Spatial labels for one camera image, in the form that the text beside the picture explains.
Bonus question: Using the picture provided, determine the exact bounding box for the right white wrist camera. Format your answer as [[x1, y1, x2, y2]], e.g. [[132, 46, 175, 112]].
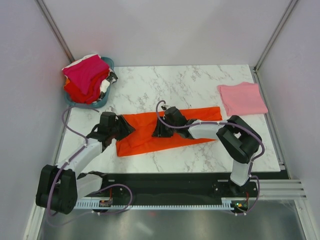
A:
[[161, 104, 170, 111]]

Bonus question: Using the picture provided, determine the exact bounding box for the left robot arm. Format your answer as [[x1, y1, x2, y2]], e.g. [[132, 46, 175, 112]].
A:
[[35, 112, 135, 215]]

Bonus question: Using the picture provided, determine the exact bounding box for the pink folded t shirt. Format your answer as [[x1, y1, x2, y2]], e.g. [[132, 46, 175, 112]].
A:
[[217, 82, 268, 116]]

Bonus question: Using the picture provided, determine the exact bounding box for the magenta t shirt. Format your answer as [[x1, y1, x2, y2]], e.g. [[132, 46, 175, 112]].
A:
[[62, 54, 110, 95]]

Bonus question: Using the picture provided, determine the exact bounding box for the red t shirt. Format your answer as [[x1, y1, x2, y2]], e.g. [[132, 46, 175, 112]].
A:
[[63, 72, 109, 104]]

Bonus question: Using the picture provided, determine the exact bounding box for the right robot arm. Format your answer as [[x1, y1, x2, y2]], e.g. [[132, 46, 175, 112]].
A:
[[155, 104, 265, 197]]

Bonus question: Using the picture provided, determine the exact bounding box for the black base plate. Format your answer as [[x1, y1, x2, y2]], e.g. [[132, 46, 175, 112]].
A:
[[88, 173, 258, 204]]

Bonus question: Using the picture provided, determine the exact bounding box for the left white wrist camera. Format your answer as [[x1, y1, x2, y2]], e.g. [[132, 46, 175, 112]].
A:
[[104, 106, 116, 113]]

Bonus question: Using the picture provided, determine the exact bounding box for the black white patterned t shirt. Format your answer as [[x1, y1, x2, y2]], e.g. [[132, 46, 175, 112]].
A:
[[97, 70, 118, 102]]

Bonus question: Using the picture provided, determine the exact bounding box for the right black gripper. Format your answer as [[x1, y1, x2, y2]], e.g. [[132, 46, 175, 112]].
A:
[[151, 116, 178, 138]]

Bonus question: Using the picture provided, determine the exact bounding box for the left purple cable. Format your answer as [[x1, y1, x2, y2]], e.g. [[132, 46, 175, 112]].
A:
[[46, 105, 101, 217]]

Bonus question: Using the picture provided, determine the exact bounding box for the aluminium frame rail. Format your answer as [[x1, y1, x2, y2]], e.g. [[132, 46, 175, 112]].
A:
[[259, 179, 307, 200]]

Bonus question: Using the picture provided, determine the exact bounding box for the teal laundry basket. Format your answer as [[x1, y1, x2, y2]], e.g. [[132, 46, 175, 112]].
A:
[[62, 54, 118, 108]]

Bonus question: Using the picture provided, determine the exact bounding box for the white slotted cable duct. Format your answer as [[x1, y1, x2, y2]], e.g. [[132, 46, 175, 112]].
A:
[[74, 197, 248, 211]]

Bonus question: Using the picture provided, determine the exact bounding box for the orange t shirt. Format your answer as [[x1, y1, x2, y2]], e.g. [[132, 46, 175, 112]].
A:
[[116, 112, 211, 157]]

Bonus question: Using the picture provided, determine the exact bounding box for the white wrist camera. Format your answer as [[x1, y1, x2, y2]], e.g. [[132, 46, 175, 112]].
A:
[[104, 106, 116, 113], [161, 104, 170, 111]]

